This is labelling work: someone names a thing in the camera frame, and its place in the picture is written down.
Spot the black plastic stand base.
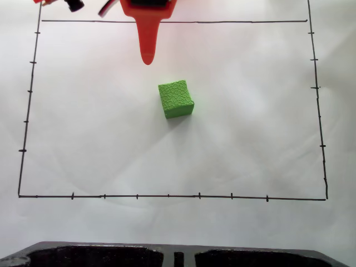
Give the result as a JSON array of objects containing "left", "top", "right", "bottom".
[{"left": 0, "top": 241, "right": 356, "bottom": 267}]

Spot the red black white cable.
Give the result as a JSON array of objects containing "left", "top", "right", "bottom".
[{"left": 97, "top": 0, "right": 121, "bottom": 19}]

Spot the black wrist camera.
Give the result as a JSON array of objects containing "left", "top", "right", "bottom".
[{"left": 65, "top": 0, "right": 85, "bottom": 13}]

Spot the green textured foam block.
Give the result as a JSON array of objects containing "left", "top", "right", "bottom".
[{"left": 157, "top": 79, "right": 196, "bottom": 121}]

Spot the orange camera mount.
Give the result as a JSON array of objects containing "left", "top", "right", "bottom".
[{"left": 32, "top": 0, "right": 67, "bottom": 6}]

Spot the white paper sheet, drawn frame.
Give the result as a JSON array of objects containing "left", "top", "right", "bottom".
[{"left": 0, "top": 0, "right": 356, "bottom": 251}]

